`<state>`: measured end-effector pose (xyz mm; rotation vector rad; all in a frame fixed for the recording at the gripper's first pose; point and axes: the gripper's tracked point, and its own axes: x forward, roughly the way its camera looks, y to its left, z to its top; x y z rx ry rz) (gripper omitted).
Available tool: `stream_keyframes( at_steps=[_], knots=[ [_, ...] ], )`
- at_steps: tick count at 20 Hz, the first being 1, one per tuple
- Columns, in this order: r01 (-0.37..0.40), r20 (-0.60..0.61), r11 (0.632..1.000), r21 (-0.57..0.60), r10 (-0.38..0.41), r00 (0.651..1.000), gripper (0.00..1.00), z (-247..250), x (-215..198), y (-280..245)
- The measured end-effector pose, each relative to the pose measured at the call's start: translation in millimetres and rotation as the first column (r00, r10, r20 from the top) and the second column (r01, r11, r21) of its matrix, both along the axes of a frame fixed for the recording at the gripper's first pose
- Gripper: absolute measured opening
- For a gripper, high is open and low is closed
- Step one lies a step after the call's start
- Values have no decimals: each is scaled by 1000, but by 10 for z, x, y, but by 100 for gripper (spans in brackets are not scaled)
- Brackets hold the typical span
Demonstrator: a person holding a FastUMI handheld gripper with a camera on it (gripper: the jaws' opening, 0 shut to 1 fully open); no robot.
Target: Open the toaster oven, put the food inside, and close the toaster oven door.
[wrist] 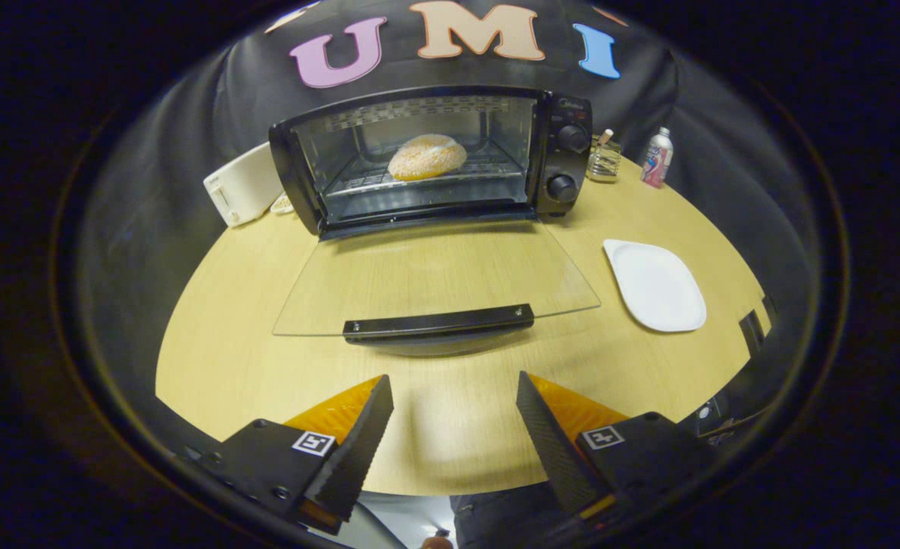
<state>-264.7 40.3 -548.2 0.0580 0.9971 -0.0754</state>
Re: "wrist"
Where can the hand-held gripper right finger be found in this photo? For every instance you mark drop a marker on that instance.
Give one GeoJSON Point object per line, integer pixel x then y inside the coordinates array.
{"type": "Point", "coordinates": [549, 450]}

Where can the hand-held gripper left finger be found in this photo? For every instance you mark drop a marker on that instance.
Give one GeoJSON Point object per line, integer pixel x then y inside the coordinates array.
{"type": "Point", "coordinates": [358, 450]}

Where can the black toaster oven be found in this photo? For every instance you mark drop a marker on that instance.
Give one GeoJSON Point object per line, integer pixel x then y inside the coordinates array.
{"type": "Point", "coordinates": [564, 164]}

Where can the round sesame bread bun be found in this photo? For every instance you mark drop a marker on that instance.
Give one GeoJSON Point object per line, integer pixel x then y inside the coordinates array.
{"type": "Point", "coordinates": [427, 157]}

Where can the white pop-up toaster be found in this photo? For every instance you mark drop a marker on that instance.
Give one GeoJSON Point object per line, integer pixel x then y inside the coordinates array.
{"type": "Point", "coordinates": [240, 187]}

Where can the person's leg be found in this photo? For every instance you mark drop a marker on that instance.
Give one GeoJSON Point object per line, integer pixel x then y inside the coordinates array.
{"type": "Point", "coordinates": [503, 522]}

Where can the white square plate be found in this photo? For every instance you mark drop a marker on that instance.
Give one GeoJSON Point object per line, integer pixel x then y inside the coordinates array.
{"type": "Point", "coordinates": [656, 286]}

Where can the black table clamp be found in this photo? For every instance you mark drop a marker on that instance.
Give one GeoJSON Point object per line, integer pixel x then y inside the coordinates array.
{"type": "Point", "coordinates": [751, 332]}

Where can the small white object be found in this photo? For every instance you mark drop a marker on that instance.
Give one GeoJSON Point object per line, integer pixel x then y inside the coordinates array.
{"type": "Point", "coordinates": [281, 203]}

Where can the clear glass jar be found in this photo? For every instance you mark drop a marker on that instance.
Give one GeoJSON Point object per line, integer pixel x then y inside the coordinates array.
{"type": "Point", "coordinates": [605, 160]}

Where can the pink and white bottle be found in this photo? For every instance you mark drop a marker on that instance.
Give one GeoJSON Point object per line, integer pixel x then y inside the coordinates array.
{"type": "Point", "coordinates": [657, 160]}

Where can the black backdrop cloth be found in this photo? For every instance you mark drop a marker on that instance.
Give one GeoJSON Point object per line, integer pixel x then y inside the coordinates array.
{"type": "Point", "coordinates": [183, 137]}

